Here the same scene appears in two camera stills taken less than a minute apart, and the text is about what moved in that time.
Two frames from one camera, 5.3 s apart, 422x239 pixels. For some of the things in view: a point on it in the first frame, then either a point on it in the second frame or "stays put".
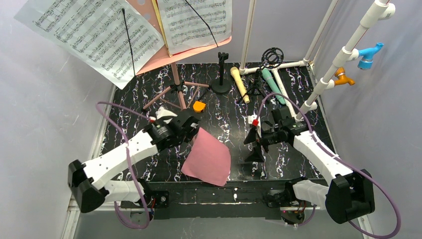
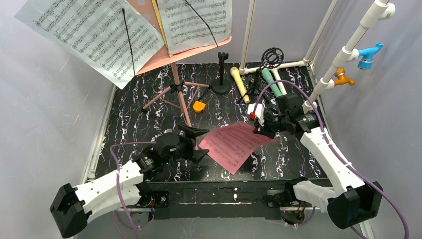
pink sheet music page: (209, 160) -> (231, 146)
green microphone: (268, 74) stays put
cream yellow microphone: (235, 73) stays put
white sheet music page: (185, 31) stays put
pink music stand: (146, 8) stays put
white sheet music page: (107, 36) stays put
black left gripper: (192, 124) -> (188, 144)
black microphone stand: (221, 86) stays put
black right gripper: (256, 139) -> (267, 123)
